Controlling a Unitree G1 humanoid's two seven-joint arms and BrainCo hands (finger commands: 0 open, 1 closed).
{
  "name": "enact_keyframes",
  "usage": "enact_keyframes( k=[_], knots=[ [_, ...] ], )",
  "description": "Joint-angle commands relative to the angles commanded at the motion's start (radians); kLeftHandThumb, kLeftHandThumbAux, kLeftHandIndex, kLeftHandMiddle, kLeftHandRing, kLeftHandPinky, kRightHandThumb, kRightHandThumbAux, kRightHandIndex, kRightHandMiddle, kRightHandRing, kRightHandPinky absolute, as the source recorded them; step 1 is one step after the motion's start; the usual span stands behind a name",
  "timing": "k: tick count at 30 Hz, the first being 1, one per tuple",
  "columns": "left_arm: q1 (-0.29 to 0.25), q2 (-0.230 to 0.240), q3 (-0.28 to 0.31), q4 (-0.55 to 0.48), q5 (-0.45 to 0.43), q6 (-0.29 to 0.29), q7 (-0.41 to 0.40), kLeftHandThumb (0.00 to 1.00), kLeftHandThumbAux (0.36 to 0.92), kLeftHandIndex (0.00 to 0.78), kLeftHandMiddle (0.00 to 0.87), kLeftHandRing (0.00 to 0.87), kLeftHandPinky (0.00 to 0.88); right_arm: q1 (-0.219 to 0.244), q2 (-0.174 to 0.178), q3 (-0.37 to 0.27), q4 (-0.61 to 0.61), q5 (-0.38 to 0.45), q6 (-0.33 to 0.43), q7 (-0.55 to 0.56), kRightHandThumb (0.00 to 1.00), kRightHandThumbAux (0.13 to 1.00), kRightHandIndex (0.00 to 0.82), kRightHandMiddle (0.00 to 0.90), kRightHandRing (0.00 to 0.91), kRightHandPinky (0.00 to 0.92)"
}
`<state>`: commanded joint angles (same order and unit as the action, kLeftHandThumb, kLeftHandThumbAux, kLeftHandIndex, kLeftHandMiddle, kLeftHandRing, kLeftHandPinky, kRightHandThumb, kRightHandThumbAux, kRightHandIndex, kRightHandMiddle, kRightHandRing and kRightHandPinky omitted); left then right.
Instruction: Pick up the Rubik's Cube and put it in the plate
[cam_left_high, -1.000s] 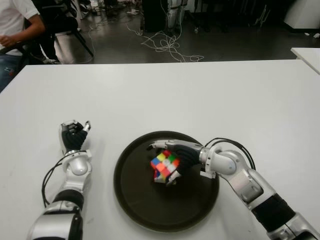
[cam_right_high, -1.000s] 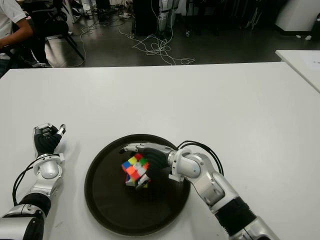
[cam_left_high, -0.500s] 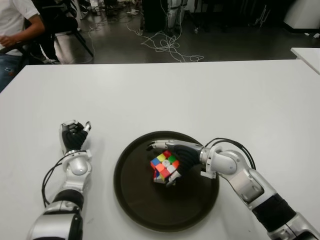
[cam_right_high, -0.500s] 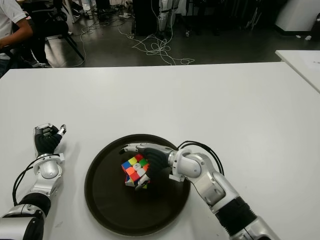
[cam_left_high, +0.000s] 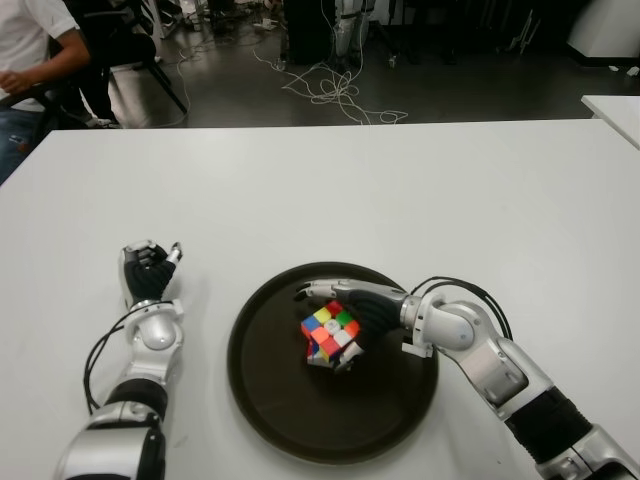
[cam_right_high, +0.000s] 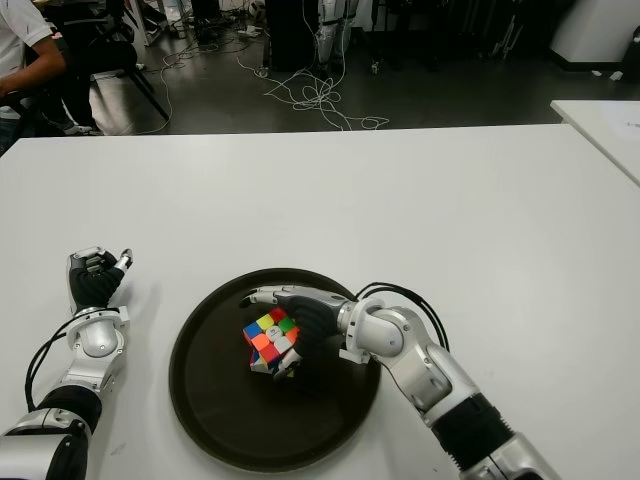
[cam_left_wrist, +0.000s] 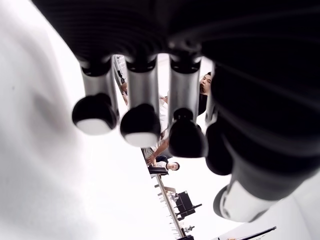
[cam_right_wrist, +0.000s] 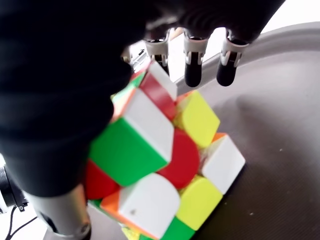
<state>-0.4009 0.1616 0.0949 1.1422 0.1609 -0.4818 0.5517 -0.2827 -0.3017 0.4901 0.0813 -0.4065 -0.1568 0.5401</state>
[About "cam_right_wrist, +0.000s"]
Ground multicoloured Rubik's cube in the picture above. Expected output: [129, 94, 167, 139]
[83, 59, 246, 240]

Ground dark brown round plate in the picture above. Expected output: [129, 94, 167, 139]
[86, 21, 320, 240]

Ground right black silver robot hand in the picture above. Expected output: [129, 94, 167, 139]
[0, 0, 287, 238]

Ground right arm black cables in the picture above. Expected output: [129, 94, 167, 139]
[0, 206, 38, 240]

